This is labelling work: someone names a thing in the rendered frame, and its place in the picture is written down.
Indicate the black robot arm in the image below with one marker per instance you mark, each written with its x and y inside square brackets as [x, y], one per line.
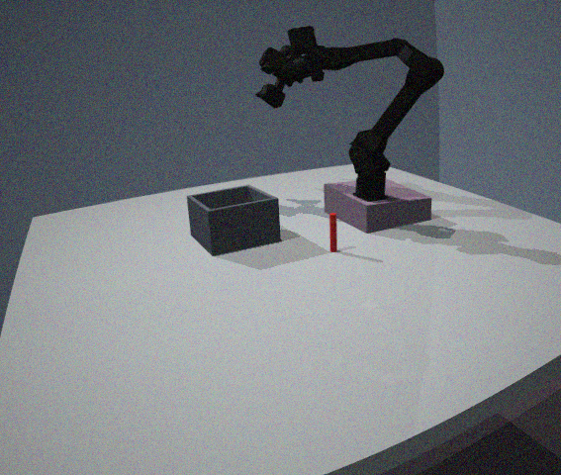
[367, 149]

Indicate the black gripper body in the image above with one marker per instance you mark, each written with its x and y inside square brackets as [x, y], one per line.
[273, 95]

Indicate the dark red peg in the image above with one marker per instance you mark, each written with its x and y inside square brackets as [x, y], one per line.
[333, 232]

